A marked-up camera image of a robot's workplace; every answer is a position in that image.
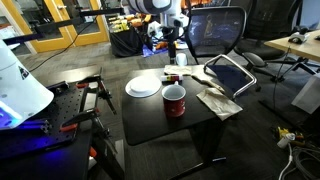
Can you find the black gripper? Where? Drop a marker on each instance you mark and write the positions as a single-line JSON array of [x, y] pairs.
[[172, 35]]

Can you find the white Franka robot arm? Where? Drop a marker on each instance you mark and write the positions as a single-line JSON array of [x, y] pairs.
[[20, 90]]

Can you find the red white enamel mug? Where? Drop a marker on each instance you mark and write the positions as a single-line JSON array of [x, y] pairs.
[[174, 105]]

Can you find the orange toy object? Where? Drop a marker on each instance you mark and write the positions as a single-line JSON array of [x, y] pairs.
[[161, 45]]

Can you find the white round plate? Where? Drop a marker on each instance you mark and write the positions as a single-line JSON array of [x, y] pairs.
[[143, 86]]

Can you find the black mesh office chair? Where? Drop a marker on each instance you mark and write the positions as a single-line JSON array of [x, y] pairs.
[[215, 30]]

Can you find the yellow green box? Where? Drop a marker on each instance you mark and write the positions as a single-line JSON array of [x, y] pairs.
[[120, 26]]

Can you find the creased beige cloth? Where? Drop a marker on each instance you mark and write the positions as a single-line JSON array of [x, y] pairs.
[[218, 103]]

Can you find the orange black bar clamp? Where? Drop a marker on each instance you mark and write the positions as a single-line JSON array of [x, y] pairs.
[[103, 93], [80, 116]]

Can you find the yellow framed glass door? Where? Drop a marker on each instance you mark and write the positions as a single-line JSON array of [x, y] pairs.
[[53, 43], [93, 38]]

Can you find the black padded office chair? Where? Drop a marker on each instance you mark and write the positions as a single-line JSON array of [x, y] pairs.
[[256, 50]]

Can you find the black metal boom beam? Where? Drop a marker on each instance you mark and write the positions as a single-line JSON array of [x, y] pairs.
[[60, 23]]

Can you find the black perforated breadboard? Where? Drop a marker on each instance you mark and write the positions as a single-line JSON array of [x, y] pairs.
[[63, 100]]

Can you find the black desk device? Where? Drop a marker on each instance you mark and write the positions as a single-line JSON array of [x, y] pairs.
[[296, 39]]

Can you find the light wooden desk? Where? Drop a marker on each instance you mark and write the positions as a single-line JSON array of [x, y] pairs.
[[300, 50]]

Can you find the yellow black floor gadget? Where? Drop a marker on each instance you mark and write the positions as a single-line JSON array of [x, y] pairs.
[[282, 132]]

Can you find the white box panel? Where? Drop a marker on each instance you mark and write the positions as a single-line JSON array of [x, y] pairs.
[[308, 96]]

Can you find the white power plug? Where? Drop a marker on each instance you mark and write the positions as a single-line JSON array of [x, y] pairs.
[[286, 140]]

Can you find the black table pedestal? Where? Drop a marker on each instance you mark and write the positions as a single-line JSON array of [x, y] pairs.
[[206, 140]]

